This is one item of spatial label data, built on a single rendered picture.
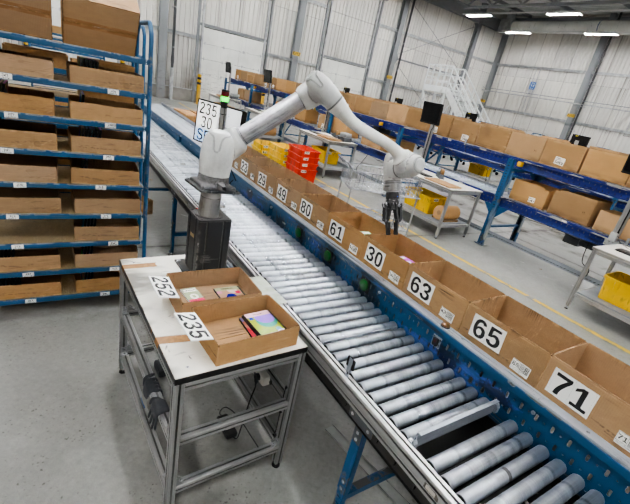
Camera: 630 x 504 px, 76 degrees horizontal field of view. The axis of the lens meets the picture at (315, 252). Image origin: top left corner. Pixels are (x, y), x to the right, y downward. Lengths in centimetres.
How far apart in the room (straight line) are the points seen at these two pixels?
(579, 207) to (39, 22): 591
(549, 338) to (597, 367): 21
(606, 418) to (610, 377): 31
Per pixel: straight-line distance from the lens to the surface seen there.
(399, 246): 263
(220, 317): 189
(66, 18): 295
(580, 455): 187
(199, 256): 219
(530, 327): 217
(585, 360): 210
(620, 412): 178
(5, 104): 291
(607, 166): 657
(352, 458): 185
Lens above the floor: 181
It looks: 22 degrees down
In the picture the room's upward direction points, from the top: 12 degrees clockwise
